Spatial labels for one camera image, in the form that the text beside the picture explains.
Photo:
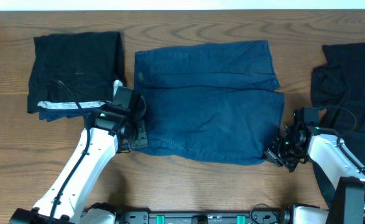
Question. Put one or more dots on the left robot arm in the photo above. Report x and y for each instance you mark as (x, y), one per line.
(114, 129)

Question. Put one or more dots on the black mounting rail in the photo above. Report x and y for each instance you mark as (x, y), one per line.
(255, 216)

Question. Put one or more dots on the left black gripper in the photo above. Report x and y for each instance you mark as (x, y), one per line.
(143, 140)

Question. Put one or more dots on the folded black shorts white trim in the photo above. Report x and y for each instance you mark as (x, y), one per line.
(73, 71)

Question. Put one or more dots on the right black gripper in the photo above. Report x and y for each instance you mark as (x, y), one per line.
(271, 154)

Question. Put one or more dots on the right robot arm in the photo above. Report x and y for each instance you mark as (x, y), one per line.
(345, 172)

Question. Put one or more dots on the blue denim shorts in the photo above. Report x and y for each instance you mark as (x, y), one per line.
(210, 102)

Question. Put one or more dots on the black garment pile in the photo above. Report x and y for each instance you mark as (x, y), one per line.
(340, 87)

